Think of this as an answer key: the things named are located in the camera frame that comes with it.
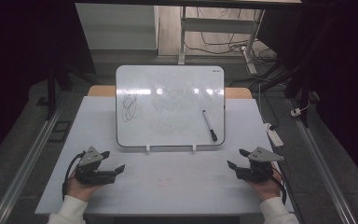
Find white metal desk frame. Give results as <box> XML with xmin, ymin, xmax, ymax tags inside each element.
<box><xmin>177</xmin><ymin>6</ymin><xmax>266</xmax><ymax>76</ymax></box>

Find person's left hand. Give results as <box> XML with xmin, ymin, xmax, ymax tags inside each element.
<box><xmin>64</xmin><ymin>172</ymin><xmax>105</xmax><ymax>203</ymax></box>

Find white power strip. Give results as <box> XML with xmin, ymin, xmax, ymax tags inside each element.
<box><xmin>263</xmin><ymin>122</ymin><xmax>284</xmax><ymax>148</ymax></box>

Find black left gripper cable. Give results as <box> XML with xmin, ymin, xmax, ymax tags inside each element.
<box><xmin>62</xmin><ymin>150</ymin><xmax>87</xmax><ymax>202</ymax></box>

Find person's right hand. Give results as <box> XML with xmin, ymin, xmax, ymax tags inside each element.
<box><xmin>245</xmin><ymin>167</ymin><xmax>283</xmax><ymax>202</ymax></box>

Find white whiteboard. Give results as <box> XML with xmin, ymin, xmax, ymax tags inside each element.
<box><xmin>115</xmin><ymin>64</ymin><xmax>227</xmax><ymax>148</ymax></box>

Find metal floor rail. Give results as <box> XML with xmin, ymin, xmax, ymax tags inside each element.
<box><xmin>0</xmin><ymin>90</ymin><xmax>70</xmax><ymax>224</ymax></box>
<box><xmin>287</xmin><ymin>97</ymin><xmax>358</xmax><ymax>224</ymax></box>

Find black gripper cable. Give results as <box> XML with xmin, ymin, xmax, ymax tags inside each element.
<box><xmin>62</xmin><ymin>150</ymin><xmax>87</xmax><ymax>202</ymax></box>
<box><xmin>269</xmin><ymin>161</ymin><xmax>288</xmax><ymax>205</ymax></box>

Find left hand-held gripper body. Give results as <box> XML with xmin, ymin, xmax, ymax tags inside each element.
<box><xmin>74</xmin><ymin>146</ymin><xmax>118</xmax><ymax>186</ymax></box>

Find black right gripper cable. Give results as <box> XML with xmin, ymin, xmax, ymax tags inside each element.
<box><xmin>269</xmin><ymin>161</ymin><xmax>288</xmax><ymax>205</ymax></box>

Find white panel board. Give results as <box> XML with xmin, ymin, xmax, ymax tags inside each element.
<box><xmin>75</xmin><ymin>3</ymin><xmax>160</xmax><ymax>51</ymax></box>

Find black floor cables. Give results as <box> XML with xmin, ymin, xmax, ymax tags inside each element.
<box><xmin>185</xmin><ymin>7</ymin><xmax>278</xmax><ymax>62</ymax></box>

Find black and white marker pen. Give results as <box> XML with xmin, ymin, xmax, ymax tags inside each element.
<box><xmin>201</xmin><ymin>109</ymin><xmax>219</xmax><ymax>143</ymax></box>

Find wooden table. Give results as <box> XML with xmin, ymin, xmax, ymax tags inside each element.
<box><xmin>87</xmin><ymin>85</ymin><xmax>254</xmax><ymax>100</ymax></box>

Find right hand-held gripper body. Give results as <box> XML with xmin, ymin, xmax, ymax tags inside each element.
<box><xmin>235</xmin><ymin>146</ymin><xmax>285</xmax><ymax>184</ymax></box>

